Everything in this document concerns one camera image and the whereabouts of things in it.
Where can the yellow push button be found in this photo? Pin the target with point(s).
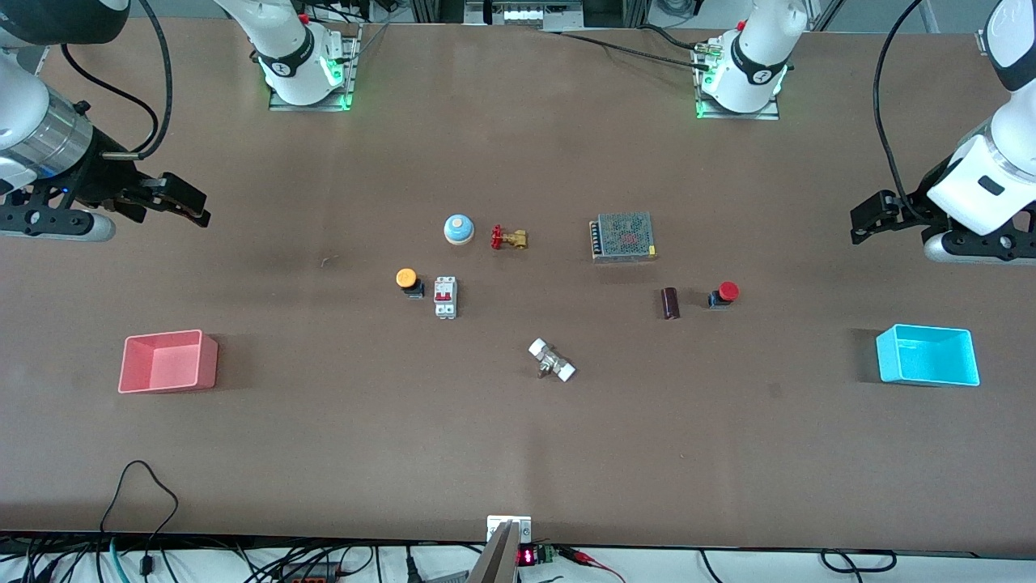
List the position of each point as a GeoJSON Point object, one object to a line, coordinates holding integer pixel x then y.
{"type": "Point", "coordinates": [405, 278]}

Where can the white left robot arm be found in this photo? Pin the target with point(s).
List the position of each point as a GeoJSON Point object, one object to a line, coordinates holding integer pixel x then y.
{"type": "Point", "coordinates": [757, 57]}

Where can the grey socket box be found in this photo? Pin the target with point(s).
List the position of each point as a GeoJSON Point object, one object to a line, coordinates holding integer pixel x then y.
{"type": "Point", "coordinates": [526, 14]}

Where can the small green circuit board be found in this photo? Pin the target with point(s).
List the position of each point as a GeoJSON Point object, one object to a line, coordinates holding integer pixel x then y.
{"type": "Point", "coordinates": [545, 554]}

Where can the grey camera support bar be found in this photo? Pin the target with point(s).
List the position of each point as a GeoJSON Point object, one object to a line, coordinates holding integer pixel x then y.
{"type": "Point", "coordinates": [498, 559]}

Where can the red clip lead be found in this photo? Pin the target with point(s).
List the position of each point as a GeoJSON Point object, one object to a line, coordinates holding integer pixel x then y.
{"type": "Point", "coordinates": [587, 559]}

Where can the dark brown cylindrical capacitor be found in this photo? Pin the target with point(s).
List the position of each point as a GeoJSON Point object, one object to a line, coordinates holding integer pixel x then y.
{"type": "Point", "coordinates": [670, 304]}

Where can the red digit display module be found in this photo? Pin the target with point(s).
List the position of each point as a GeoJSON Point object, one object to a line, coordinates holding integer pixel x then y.
{"type": "Point", "coordinates": [526, 557]}

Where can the cyan plastic bin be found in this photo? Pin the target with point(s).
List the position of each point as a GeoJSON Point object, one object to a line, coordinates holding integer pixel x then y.
{"type": "Point", "coordinates": [931, 360]}

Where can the white metal camera bracket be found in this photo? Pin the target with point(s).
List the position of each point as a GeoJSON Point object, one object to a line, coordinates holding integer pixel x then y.
{"type": "Point", "coordinates": [522, 526]}

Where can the pink plastic bin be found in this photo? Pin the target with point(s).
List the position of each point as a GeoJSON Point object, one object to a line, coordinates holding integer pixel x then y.
{"type": "Point", "coordinates": [162, 368]}

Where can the round blue bell button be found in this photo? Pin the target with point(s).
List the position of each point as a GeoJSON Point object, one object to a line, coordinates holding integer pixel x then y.
{"type": "Point", "coordinates": [459, 230]}

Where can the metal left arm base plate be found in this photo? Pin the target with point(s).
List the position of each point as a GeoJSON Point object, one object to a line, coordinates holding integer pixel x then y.
{"type": "Point", "coordinates": [769, 114]}

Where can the aluminium corner bracket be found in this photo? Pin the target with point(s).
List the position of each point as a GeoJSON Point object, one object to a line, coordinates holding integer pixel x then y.
{"type": "Point", "coordinates": [982, 40]}

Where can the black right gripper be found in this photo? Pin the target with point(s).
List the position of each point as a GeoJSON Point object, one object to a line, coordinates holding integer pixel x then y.
{"type": "Point", "coordinates": [104, 180]}

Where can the white red circuit breaker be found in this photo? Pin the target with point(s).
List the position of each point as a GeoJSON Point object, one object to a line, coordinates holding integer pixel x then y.
{"type": "Point", "coordinates": [445, 298]}

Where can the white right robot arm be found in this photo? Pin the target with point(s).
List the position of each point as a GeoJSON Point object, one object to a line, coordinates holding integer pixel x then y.
{"type": "Point", "coordinates": [287, 48]}

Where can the metal fitting white ends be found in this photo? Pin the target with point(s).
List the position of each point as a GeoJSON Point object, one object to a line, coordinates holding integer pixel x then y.
{"type": "Point", "coordinates": [550, 361]}

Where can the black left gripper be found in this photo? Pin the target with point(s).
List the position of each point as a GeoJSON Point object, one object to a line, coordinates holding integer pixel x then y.
{"type": "Point", "coordinates": [924, 197]}

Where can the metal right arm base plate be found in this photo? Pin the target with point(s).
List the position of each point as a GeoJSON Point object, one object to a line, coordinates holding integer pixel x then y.
{"type": "Point", "coordinates": [350, 81]}

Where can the metal mesh power supply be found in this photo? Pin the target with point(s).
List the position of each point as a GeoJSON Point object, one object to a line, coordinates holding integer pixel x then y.
{"type": "Point", "coordinates": [623, 236]}

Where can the red push button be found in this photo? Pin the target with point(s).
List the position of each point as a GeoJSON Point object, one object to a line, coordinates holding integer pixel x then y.
{"type": "Point", "coordinates": [728, 291]}

